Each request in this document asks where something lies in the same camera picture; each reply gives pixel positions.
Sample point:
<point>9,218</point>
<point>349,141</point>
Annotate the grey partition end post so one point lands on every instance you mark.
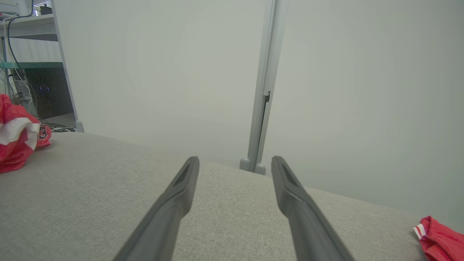
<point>63,54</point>

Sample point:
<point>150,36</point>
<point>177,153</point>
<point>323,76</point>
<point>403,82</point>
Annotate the black mesh computer tower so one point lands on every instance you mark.
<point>50,94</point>

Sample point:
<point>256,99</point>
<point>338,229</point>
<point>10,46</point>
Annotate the grey partition post with feet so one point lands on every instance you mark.
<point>270,54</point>

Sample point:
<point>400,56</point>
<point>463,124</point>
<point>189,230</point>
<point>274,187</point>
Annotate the white cylinder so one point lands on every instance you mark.
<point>24,7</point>

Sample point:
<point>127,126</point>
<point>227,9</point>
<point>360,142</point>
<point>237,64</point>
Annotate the grey shelf board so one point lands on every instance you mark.
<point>32,29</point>

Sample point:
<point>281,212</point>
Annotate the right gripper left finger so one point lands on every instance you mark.
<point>166,221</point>

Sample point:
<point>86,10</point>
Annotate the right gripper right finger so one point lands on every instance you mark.
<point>308,224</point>

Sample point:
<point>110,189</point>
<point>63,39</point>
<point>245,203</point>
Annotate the plain red garment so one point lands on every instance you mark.
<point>442,243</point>

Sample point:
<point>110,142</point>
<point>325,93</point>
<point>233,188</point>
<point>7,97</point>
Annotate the teal shelf board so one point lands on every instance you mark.
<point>36,65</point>

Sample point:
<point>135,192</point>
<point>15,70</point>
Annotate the red jersey with white sleeves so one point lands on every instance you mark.
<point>18,152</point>

